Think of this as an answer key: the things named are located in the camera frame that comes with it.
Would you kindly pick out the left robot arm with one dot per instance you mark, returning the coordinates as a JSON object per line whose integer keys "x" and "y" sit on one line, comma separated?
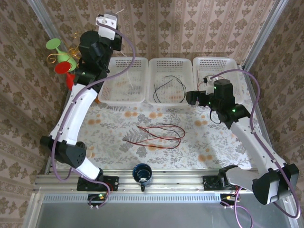
{"x": 76, "y": 114}

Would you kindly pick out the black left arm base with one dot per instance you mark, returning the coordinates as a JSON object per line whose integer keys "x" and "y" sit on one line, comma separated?
{"x": 111, "y": 184}

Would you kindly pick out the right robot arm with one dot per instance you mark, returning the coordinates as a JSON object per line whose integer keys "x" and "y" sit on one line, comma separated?
{"x": 251, "y": 142}

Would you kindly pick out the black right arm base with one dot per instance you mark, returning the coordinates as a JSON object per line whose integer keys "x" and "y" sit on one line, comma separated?
{"x": 210, "y": 183}

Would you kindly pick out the white plastic basket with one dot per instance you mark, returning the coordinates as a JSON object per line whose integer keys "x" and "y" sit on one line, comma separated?
{"x": 169, "y": 66}
{"x": 133, "y": 95}
{"x": 218, "y": 66}

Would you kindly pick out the green plastic wine glass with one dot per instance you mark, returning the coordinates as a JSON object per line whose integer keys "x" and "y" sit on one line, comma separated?
{"x": 60, "y": 56}

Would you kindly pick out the red plastic wine glass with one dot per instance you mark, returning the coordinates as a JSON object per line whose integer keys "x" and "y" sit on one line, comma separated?
{"x": 62, "y": 67}

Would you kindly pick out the floral tablecloth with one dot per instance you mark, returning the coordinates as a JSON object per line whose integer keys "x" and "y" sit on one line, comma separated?
{"x": 202, "y": 147}

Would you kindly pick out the amber plastic cup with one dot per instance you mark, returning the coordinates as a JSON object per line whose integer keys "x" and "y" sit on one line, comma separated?
{"x": 97, "y": 101}

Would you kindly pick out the dark blue mug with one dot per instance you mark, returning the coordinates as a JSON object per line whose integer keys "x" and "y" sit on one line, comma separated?
{"x": 142, "y": 174}

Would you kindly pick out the small white round object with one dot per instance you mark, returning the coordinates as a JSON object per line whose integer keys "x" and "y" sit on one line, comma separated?
{"x": 89, "y": 153}

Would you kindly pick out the right black controller board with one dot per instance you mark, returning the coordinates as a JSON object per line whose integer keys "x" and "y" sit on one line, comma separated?
{"x": 228, "y": 197}

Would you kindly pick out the black controller board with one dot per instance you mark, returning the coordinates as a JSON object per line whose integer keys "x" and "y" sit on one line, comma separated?
{"x": 97, "y": 197}
{"x": 228, "y": 197}

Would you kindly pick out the left black controller board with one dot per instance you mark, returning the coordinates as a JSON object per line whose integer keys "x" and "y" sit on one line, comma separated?
{"x": 97, "y": 197}

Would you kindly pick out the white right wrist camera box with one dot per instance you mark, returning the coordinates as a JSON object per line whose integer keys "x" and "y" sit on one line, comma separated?
{"x": 209, "y": 83}

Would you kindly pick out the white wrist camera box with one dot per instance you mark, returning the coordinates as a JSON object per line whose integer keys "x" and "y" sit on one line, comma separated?
{"x": 107, "y": 26}
{"x": 209, "y": 83}

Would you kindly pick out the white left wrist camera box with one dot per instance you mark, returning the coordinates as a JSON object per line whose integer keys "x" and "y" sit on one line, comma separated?
{"x": 107, "y": 26}

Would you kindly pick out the aluminium frame post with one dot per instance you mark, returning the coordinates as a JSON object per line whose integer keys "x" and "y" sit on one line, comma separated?
{"x": 266, "y": 31}
{"x": 45, "y": 21}

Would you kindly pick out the aluminium mounting rail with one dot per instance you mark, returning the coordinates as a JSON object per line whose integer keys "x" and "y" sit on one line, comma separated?
{"x": 178, "y": 181}

